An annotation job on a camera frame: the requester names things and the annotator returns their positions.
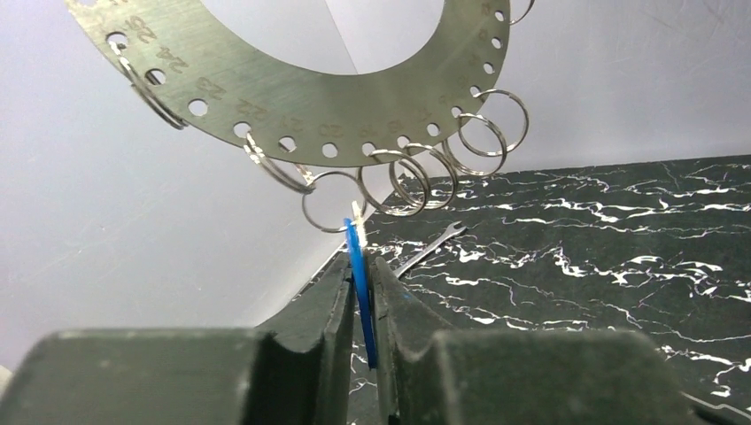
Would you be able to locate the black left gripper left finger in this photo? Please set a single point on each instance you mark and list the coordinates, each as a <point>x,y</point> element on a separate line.
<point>294,368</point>

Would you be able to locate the blue-capped key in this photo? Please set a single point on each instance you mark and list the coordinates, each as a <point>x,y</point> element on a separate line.
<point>356,241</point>

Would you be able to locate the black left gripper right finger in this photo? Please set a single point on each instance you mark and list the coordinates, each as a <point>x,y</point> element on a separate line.
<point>431,372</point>

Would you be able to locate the silver open-end wrench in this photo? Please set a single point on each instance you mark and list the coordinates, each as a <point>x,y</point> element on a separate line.
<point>454,229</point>

